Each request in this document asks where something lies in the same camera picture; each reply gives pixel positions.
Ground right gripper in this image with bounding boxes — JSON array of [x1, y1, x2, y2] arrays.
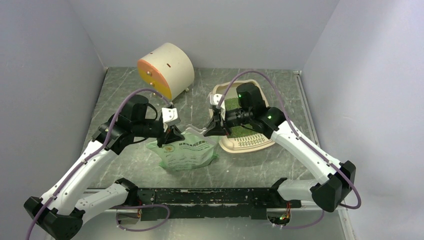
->
[[203, 107, 254, 136]]

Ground green cat litter bag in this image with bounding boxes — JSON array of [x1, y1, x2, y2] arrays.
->
[[146, 131, 220, 171]]

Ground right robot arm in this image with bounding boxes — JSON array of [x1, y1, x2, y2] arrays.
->
[[203, 82, 356, 213]]

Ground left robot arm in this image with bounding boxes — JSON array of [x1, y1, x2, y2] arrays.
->
[[24, 92, 172, 240]]

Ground green litter pellets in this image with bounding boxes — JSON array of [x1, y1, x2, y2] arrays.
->
[[224, 97, 257, 139]]

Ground round beige drawer cabinet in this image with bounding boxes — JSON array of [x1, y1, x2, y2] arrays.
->
[[137, 42, 195, 100]]

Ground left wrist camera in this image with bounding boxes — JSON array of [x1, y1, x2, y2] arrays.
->
[[161, 107, 181, 127]]

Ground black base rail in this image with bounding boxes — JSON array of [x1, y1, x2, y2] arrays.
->
[[122, 187, 302, 221]]

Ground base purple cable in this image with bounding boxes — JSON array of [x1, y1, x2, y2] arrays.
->
[[115, 203, 171, 233]]

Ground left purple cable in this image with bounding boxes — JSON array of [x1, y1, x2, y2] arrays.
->
[[25, 87, 173, 240]]

